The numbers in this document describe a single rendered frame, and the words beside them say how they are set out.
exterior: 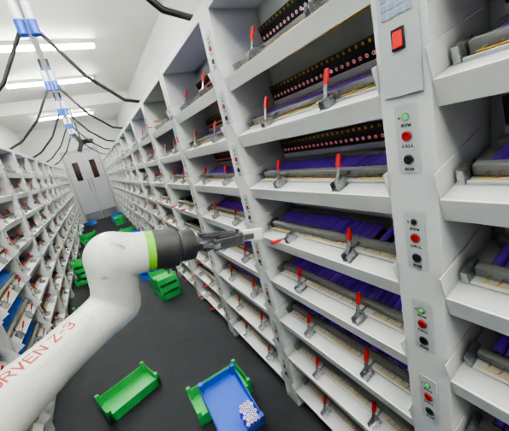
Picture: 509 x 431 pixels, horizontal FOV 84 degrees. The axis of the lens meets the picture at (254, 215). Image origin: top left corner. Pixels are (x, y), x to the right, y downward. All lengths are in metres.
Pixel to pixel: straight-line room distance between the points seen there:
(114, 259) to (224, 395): 1.21
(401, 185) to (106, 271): 0.61
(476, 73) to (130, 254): 0.66
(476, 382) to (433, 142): 0.50
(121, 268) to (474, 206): 0.65
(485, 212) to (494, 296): 0.17
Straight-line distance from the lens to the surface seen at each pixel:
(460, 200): 0.59
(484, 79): 0.55
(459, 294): 0.69
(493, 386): 0.80
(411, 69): 0.59
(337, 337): 1.17
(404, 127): 0.60
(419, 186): 0.61
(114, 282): 0.67
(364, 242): 0.83
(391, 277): 0.74
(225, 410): 1.68
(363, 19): 0.92
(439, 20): 0.62
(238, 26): 1.22
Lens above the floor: 1.26
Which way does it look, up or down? 14 degrees down
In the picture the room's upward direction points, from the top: 13 degrees counter-clockwise
